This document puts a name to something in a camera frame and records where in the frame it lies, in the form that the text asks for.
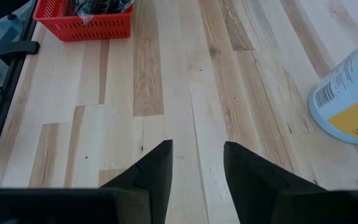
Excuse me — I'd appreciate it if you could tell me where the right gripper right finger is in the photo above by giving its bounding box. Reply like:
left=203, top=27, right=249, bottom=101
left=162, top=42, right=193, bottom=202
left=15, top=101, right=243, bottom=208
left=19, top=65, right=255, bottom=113
left=224, top=141, right=358, bottom=224

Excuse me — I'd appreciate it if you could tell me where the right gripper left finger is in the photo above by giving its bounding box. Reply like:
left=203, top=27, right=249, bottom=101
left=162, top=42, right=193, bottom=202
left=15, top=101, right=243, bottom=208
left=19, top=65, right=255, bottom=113
left=0, top=139, right=173, bottom=224

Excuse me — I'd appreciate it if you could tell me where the bagged black oval item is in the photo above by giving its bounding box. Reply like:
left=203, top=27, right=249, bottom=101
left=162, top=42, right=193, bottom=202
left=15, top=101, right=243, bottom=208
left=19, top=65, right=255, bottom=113
left=64, top=0, right=105, bottom=25
left=104, top=0, right=135, bottom=15

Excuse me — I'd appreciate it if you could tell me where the white wipes canister yellow label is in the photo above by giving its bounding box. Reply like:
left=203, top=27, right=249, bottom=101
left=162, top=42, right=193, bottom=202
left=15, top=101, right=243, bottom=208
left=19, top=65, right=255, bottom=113
left=308, top=29, right=358, bottom=145

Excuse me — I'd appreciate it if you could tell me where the red plastic basket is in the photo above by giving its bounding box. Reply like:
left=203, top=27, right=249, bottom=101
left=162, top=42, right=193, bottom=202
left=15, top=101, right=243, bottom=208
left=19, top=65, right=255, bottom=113
left=32, top=0, right=134, bottom=42

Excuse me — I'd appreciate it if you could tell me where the office chair pale blue base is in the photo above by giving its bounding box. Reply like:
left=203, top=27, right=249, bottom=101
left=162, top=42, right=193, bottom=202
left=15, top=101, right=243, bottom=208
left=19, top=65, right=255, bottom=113
left=0, top=0, right=35, bottom=79

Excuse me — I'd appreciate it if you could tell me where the black aluminium table frame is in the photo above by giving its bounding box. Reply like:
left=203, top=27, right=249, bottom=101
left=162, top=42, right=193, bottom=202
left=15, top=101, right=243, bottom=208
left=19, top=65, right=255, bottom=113
left=0, top=0, right=40, bottom=191

